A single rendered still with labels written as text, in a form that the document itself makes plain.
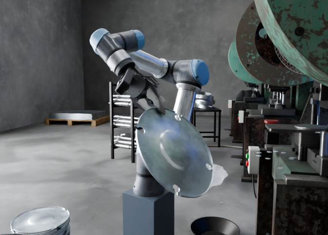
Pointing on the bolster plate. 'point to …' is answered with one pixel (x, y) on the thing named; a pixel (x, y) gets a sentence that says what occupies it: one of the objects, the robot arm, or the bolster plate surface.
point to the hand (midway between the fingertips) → (159, 112)
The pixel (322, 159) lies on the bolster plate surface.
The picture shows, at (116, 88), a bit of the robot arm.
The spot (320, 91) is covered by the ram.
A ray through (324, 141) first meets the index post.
